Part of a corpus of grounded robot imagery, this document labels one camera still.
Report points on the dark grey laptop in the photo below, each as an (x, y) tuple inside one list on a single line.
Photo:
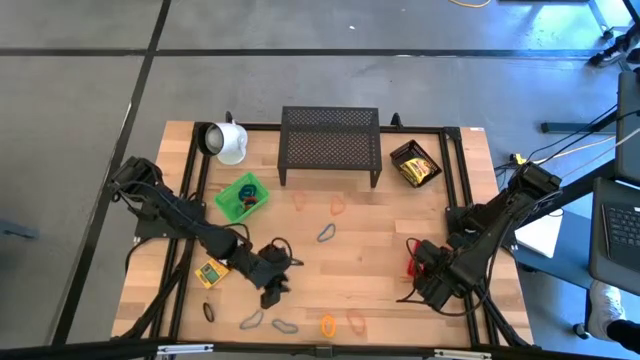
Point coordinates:
[(620, 230)]

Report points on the black frame knob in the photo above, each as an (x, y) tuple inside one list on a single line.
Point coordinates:
[(396, 120), (229, 118)]

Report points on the yellow rubber band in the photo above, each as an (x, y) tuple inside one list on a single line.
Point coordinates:
[(323, 326)]

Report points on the black caster wheel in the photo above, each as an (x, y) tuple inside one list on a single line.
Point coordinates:
[(579, 331)]

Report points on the blue-grey floor object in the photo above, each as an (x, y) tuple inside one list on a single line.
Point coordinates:
[(17, 230)]

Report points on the white mug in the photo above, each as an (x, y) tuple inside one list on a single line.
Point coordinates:
[(230, 142)]

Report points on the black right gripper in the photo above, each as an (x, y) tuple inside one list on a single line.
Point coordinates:
[(442, 275)]

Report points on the silver frame bracket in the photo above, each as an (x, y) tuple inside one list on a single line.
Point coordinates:
[(185, 349), (462, 354)]

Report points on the green plastic basket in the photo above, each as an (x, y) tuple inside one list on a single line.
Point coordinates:
[(225, 202)]

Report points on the grey metal floor rail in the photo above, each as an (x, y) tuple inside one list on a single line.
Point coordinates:
[(600, 15)]

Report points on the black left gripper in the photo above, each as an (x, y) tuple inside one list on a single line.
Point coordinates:
[(260, 267)]

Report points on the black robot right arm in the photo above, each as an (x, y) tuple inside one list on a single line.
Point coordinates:
[(500, 220)]

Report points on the black rig crossbar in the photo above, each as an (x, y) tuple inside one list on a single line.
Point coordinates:
[(75, 351)]

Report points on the white box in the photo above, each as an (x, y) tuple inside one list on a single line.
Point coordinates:
[(540, 237)]

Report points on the yellow green card box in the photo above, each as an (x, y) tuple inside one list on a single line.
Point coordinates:
[(210, 275)]

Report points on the red rubber band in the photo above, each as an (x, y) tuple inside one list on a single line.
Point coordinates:
[(250, 201)]

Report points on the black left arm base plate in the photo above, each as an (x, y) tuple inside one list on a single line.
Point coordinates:
[(150, 230)]

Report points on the dark grey flat panel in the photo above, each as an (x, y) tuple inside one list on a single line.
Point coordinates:
[(629, 130)]

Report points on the blue-grey side table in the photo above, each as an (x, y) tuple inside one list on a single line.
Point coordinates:
[(570, 265)]

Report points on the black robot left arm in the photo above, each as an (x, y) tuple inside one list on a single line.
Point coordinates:
[(175, 215)]

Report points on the person's leg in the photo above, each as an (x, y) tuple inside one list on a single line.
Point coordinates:
[(625, 332)]

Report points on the black rubber band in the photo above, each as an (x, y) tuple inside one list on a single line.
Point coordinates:
[(207, 303)]

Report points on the red plastic basket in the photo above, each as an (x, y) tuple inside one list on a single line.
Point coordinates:
[(412, 265)]

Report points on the black plastic basket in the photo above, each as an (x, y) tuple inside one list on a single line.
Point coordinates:
[(404, 152)]

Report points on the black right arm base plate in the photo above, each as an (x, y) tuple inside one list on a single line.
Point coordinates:
[(500, 240)]

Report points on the black desk foot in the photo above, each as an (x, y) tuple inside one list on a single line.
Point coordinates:
[(575, 127)]

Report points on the black desk beam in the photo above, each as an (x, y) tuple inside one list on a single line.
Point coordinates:
[(585, 186)]

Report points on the black perforated metal riser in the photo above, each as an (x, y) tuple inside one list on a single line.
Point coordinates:
[(330, 150)]

